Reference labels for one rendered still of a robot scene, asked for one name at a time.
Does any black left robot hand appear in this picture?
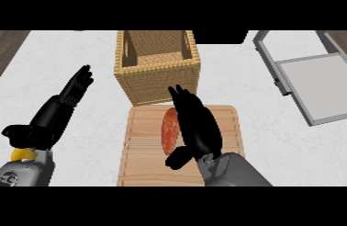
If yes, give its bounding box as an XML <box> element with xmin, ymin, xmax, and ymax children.
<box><xmin>0</xmin><ymin>64</ymin><xmax>95</xmax><ymax>152</ymax></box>

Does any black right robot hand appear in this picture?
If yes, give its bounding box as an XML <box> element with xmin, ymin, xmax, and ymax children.
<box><xmin>163</xmin><ymin>84</ymin><xmax>222</xmax><ymax>171</ymax></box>

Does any orange sweet potato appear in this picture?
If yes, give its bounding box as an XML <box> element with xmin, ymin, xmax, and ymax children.
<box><xmin>159</xmin><ymin>107</ymin><xmax>182</xmax><ymax>157</ymax></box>

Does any pale wooden cutting board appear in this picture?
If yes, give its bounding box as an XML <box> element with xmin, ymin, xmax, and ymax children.
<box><xmin>115</xmin><ymin>104</ymin><xmax>246</xmax><ymax>187</ymax></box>

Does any tan wicker basket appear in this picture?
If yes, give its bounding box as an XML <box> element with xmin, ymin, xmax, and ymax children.
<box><xmin>112</xmin><ymin>30</ymin><xmax>202</xmax><ymax>107</ymax></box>

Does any grey metal tray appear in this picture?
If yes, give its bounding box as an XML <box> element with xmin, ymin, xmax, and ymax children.
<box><xmin>252</xmin><ymin>30</ymin><xmax>347</xmax><ymax>127</ymax></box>

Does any black appliance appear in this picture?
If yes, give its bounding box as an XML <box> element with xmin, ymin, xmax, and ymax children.
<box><xmin>190</xmin><ymin>30</ymin><xmax>249</xmax><ymax>45</ymax></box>

